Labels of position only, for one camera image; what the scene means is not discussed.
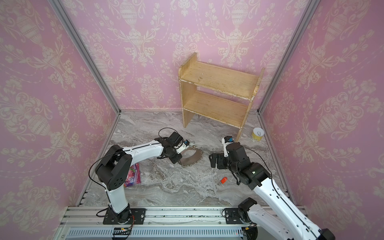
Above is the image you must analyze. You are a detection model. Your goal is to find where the pink snack packet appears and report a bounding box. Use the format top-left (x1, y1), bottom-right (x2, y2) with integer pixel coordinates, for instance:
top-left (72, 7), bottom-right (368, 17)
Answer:
top-left (124, 163), bottom-right (141, 188)

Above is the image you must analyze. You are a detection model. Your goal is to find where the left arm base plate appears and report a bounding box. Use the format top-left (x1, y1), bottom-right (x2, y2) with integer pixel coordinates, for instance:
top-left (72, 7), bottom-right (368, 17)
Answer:
top-left (103, 208), bottom-right (147, 225)

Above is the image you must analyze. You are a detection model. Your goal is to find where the metal key ring plate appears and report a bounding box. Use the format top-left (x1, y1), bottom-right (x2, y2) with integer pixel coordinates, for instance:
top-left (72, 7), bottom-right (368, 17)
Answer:
top-left (179, 146), bottom-right (204, 168)

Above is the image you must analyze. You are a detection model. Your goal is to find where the wooden two-tier shelf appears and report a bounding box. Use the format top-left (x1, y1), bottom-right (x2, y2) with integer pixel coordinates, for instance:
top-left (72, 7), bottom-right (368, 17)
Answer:
top-left (178, 53), bottom-right (266, 141)

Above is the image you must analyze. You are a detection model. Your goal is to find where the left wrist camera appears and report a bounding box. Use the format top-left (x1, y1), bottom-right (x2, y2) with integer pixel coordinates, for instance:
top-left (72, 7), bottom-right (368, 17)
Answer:
top-left (168, 131), bottom-right (190, 149)

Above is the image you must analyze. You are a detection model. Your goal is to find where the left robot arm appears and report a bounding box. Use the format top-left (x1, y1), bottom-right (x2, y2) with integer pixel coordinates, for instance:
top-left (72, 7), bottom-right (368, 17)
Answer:
top-left (95, 131), bottom-right (190, 225)

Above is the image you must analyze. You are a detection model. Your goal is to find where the red capped key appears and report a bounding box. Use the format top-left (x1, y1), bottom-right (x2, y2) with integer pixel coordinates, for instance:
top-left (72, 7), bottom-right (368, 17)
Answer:
top-left (218, 177), bottom-right (228, 185)

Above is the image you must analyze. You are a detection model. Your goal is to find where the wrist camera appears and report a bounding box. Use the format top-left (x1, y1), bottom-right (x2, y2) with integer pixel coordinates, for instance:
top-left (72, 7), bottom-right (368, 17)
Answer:
top-left (168, 131), bottom-right (190, 149)
top-left (222, 136), bottom-right (234, 158)

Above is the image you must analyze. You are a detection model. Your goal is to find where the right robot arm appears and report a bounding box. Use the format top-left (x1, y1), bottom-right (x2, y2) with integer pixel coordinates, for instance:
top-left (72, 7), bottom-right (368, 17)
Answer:
top-left (209, 136), bottom-right (336, 240)

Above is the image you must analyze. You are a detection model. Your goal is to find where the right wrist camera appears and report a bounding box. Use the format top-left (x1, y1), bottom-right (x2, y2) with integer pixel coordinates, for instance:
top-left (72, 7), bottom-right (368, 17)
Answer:
top-left (222, 136), bottom-right (234, 158)

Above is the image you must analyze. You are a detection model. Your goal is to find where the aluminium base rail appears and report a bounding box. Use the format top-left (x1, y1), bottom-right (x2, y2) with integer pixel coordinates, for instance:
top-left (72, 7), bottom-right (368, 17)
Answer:
top-left (53, 205), bottom-right (307, 240)

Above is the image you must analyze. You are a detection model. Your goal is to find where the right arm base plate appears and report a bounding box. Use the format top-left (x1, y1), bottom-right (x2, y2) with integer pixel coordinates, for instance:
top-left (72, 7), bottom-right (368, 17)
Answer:
top-left (222, 208), bottom-right (252, 225)

